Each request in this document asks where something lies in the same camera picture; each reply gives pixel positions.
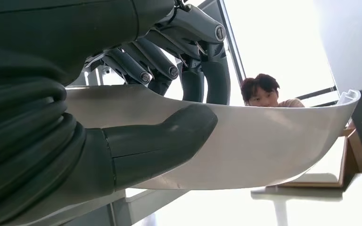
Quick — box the brown cardboard box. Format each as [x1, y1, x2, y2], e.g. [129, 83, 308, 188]
[277, 120, 362, 190]

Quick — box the dark window frame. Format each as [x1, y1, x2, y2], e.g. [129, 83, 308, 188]
[198, 0, 340, 108]

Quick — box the person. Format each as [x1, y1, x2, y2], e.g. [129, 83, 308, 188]
[240, 73, 305, 108]

